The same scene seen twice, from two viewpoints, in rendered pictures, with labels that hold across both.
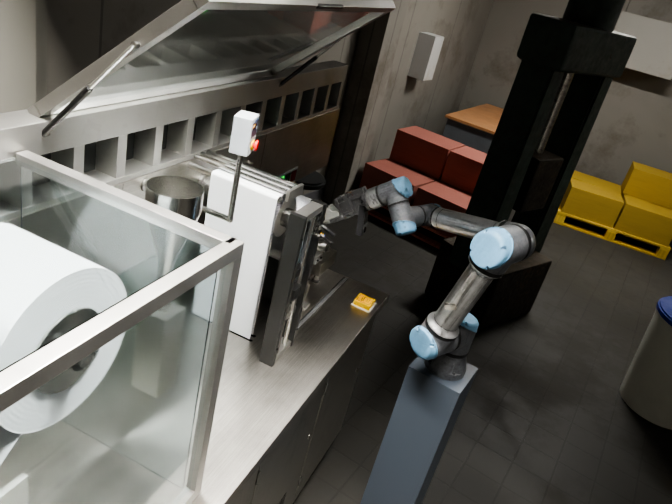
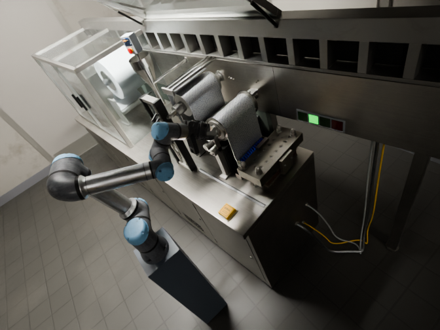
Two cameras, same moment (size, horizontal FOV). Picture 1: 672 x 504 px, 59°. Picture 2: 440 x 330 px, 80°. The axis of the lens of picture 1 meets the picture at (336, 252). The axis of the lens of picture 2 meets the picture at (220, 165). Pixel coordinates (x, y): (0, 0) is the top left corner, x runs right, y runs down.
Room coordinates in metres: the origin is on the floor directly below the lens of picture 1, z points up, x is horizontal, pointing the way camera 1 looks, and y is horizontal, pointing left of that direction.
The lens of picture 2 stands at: (2.73, -0.75, 2.05)
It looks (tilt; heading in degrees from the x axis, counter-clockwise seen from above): 43 degrees down; 133
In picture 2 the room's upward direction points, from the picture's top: 24 degrees counter-clockwise
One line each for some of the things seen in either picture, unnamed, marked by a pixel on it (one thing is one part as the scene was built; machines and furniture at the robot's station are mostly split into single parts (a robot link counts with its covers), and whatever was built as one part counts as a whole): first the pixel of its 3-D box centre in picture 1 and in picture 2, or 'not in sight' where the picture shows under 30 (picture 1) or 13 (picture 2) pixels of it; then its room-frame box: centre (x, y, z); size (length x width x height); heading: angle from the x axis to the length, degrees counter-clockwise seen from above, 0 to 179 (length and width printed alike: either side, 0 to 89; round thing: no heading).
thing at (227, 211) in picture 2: (364, 301); (226, 211); (2.09, -0.16, 0.91); 0.07 x 0.07 x 0.02; 73
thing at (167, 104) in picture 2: not in sight; (162, 101); (1.35, 0.42, 1.18); 0.14 x 0.14 x 0.57
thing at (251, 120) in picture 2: not in sight; (245, 134); (2.10, 0.21, 1.14); 0.23 x 0.01 x 0.18; 73
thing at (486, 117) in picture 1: (485, 151); not in sight; (7.08, -1.43, 0.41); 1.46 x 0.75 x 0.81; 155
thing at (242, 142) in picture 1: (246, 134); (131, 44); (1.49, 0.30, 1.66); 0.07 x 0.07 x 0.10; 89
